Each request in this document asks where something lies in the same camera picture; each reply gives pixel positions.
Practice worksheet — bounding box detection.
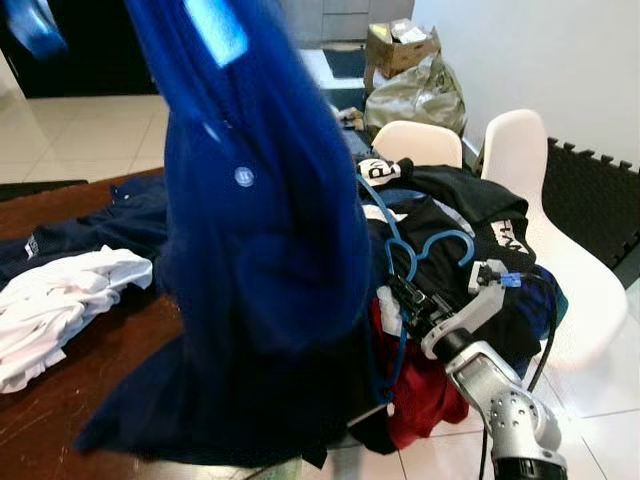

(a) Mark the navy blue shirt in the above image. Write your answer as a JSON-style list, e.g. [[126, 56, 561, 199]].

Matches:
[[0, 0, 401, 466]]

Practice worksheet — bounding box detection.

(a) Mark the black garment with white logo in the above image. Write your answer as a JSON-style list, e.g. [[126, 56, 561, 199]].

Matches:
[[355, 155, 546, 341]]

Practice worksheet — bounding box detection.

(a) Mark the dark navy garment with label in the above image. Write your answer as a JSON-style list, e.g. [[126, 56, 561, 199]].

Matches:
[[0, 175, 171, 286]]

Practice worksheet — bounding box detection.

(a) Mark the black foam mat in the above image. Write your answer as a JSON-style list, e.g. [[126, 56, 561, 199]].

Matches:
[[540, 138, 640, 271]]

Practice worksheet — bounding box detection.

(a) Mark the white plastic chair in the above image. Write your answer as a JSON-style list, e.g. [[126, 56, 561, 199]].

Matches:
[[372, 120, 463, 169], [480, 108, 626, 371]]

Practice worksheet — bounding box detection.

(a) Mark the grey drawer cabinet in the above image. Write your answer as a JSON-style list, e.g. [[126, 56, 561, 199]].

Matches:
[[285, 0, 411, 46]]

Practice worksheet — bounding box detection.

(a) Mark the royal blue garment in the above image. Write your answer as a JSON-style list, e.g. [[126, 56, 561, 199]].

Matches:
[[520, 270, 571, 331]]

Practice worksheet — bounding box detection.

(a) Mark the dark blue door mat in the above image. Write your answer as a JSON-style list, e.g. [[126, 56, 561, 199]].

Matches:
[[322, 48, 368, 79]]

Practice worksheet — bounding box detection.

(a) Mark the red garment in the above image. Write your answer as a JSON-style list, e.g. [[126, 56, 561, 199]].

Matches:
[[370, 300, 471, 451]]

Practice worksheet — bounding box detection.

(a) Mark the olive plastic bag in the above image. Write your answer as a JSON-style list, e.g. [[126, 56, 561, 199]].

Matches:
[[363, 52, 468, 136]]

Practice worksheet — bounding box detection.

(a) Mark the blue plastic hanger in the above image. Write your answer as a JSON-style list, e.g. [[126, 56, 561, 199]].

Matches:
[[357, 175, 477, 291]]

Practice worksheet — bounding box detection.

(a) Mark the brown cardboard box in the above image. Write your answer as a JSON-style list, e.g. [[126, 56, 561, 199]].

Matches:
[[365, 20, 443, 91]]

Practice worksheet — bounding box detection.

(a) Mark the white crumpled garment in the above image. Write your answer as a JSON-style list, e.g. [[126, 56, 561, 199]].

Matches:
[[0, 245, 154, 394]]

